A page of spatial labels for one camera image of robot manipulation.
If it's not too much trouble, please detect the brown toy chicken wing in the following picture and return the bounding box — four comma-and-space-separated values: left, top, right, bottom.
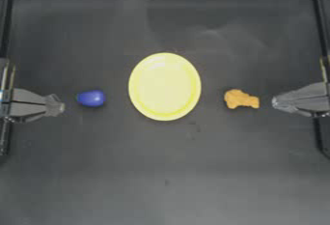
223, 88, 260, 110

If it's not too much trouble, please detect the yellow oval plate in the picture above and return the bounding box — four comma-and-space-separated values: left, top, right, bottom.
128, 52, 201, 122

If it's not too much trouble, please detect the blue toy eggplant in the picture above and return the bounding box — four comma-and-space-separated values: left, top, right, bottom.
74, 89, 107, 108

